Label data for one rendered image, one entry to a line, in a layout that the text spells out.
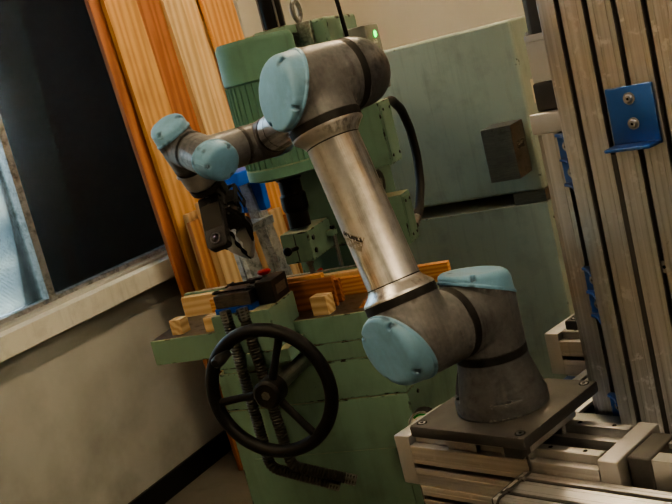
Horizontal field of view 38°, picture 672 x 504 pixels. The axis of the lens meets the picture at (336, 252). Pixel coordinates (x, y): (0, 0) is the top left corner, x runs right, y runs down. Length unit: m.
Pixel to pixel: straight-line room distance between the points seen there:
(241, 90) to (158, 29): 1.83
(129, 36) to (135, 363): 1.20
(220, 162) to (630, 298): 0.76
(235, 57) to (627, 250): 0.98
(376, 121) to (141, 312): 1.70
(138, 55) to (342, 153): 2.37
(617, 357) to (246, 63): 1.00
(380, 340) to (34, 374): 2.07
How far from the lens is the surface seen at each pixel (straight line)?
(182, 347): 2.29
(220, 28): 4.25
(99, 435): 3.60
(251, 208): 3.22
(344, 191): 1.48
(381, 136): 2.33
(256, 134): 1.88
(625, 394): 1.67
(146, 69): 3.80
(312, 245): 2.21
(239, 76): 2.16
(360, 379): 2.13
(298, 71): 1.47
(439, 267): 2.17
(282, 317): 2.10
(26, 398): 3.37
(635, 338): 1.62
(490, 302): 1.53
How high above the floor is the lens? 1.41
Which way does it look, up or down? 11 degrees down
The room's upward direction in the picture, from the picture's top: 14 degrees counter-clockwise
